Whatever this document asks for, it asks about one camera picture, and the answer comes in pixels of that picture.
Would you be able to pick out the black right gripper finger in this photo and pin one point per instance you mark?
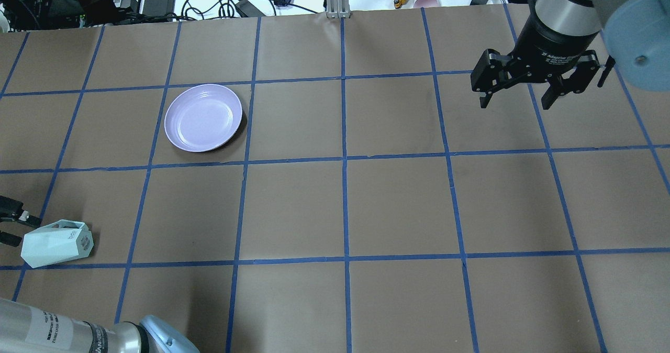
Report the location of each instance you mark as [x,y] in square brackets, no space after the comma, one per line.
[490,75]
[585,70]

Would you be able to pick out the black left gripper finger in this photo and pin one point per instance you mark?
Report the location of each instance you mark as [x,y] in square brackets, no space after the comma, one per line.
[10,239]
[13,211]

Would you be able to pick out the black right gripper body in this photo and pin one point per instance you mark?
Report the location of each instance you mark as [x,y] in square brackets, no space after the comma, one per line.
[550,47]

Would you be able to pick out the mint green faceted cup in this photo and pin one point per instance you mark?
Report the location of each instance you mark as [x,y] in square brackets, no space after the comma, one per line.
[58,242]

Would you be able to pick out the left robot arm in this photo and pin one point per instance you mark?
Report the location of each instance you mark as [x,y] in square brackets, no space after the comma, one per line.
[30,329]

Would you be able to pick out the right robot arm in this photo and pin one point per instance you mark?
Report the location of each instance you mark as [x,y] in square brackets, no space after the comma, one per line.
[635,36]

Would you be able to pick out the lilac plate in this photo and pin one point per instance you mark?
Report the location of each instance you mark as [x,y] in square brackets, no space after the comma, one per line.
[203,118]

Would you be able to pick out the black equipment pile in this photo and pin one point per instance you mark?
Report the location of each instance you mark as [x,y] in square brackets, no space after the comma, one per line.
[28,15]

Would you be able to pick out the black power adapter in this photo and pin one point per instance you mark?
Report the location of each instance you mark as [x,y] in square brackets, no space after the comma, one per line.
[246,9]

